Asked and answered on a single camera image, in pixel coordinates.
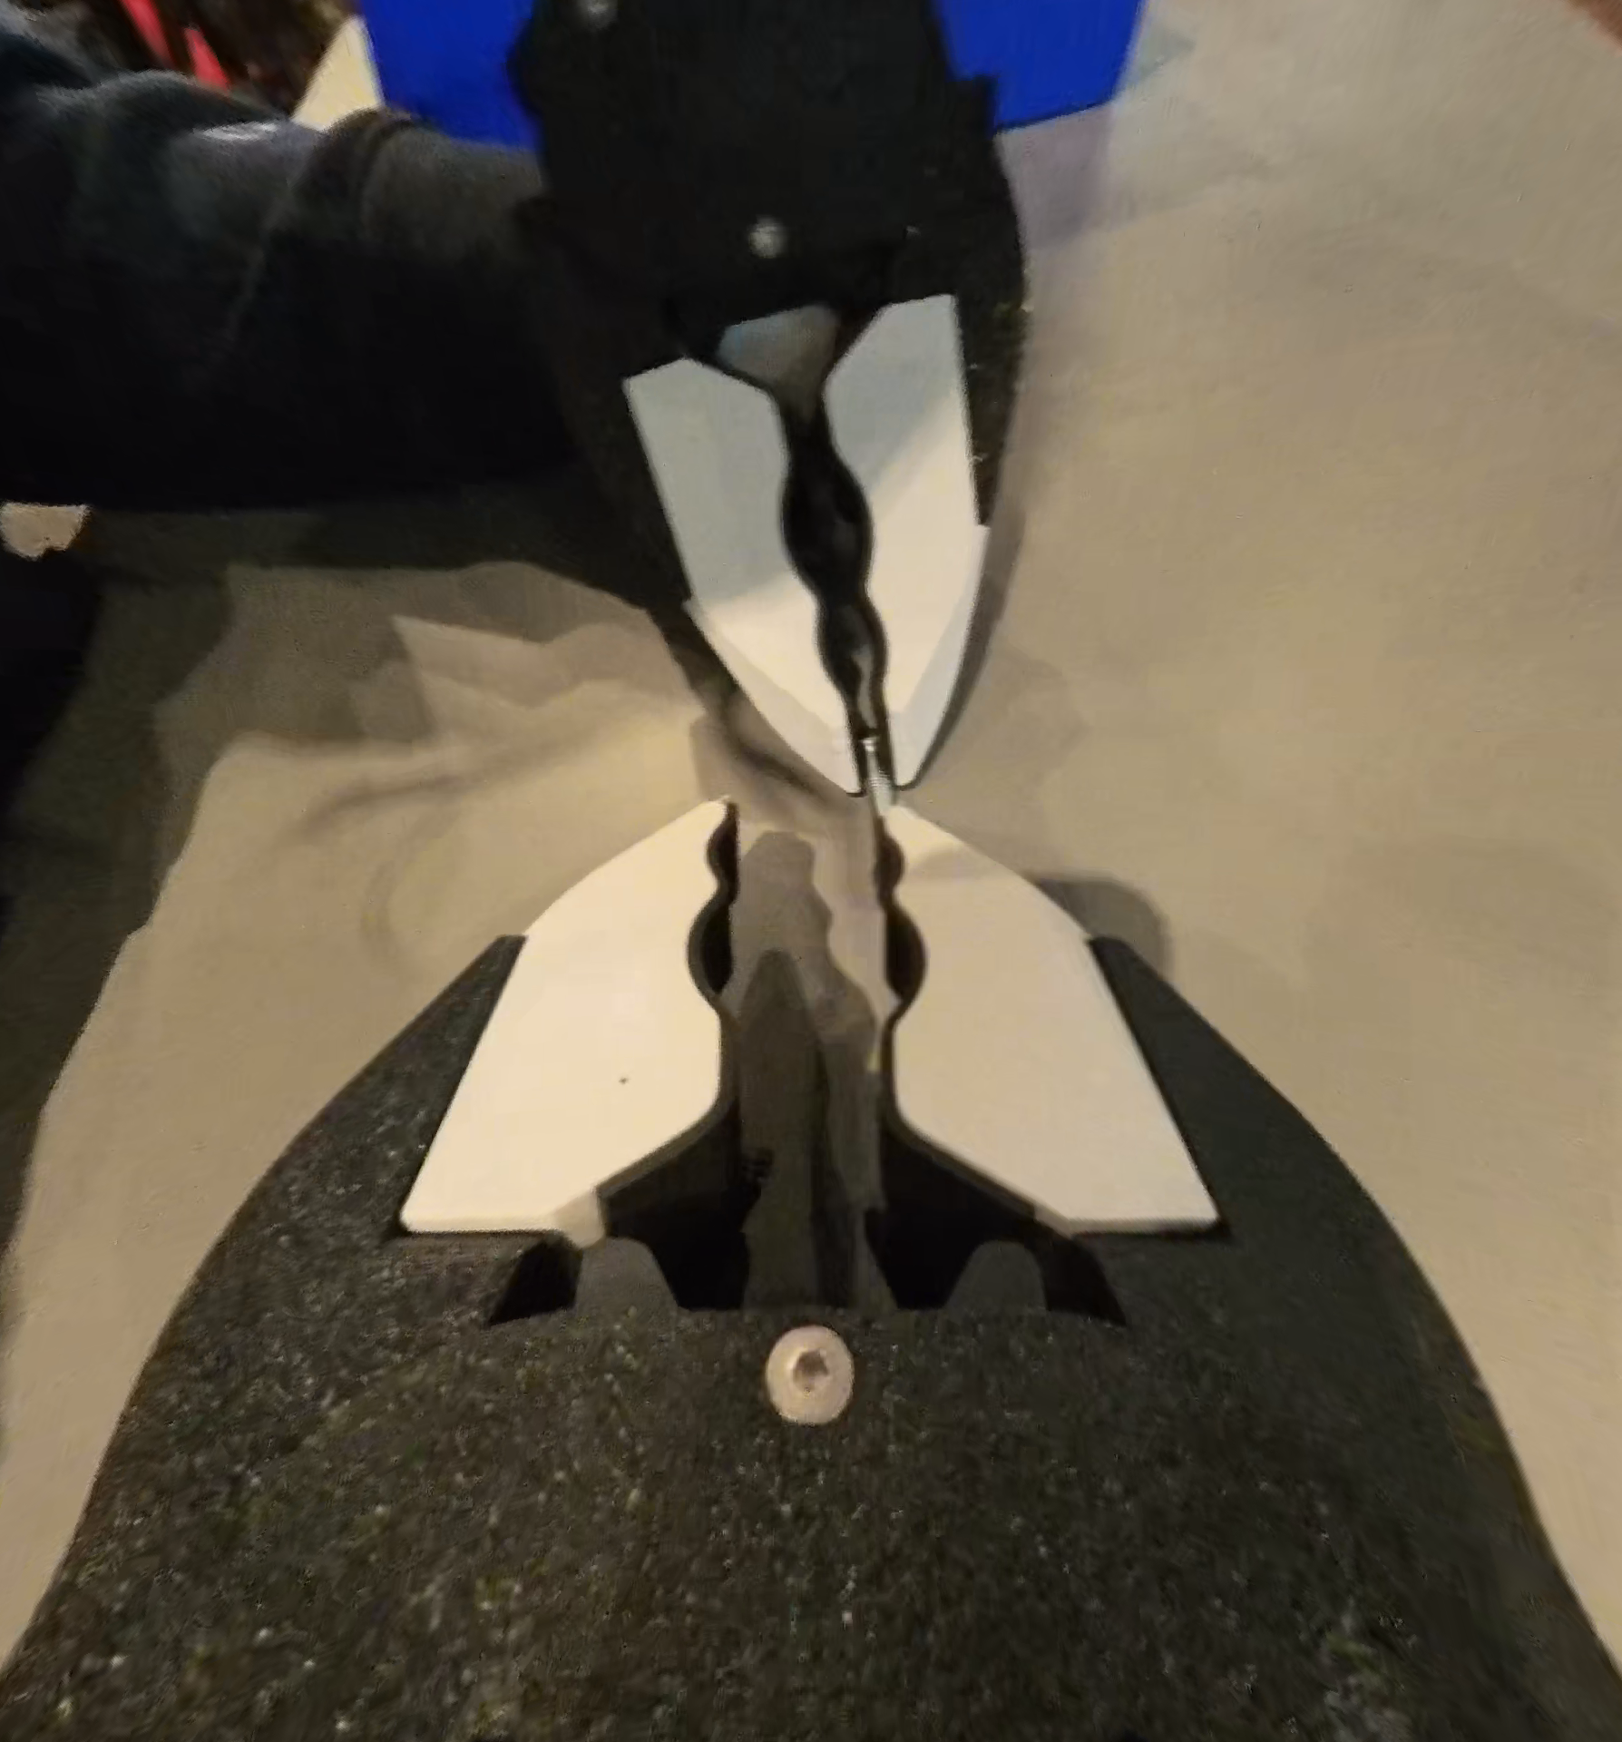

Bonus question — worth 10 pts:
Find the blue plastic object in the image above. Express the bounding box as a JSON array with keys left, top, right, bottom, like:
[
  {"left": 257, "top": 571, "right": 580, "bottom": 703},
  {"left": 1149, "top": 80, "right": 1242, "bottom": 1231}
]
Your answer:
[{"left": 355, "top": 0, "right": 1147, "bottom": 149}]

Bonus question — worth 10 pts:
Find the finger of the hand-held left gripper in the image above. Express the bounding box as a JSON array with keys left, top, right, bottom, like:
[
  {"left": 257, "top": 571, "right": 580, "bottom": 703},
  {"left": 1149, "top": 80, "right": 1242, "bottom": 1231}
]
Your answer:
[
  {"left": 822, "top": 291, "right": 994, "bottom": 793},
  {"left": 625, "top": 356, "right": 869, "bottom": 793}
]

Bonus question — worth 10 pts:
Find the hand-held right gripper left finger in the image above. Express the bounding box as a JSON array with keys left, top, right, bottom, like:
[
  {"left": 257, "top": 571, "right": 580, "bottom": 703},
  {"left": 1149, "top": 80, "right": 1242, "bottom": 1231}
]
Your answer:
[{"left": 400, "top": 799, "right": 743, "bottom": 1239}]

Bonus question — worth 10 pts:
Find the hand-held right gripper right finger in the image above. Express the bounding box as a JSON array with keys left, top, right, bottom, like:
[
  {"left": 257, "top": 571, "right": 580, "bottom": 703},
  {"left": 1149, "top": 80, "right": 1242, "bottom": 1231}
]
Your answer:
[{"left": 871, "top": 805, "right": 1222, "bottom": 1239}]

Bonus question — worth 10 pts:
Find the person's left forearm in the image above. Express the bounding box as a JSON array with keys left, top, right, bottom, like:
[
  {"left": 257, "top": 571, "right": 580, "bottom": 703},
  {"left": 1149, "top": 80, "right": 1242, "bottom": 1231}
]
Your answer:
[{"left": 0, "top": 0, "right": 623, "bottom": 545}]

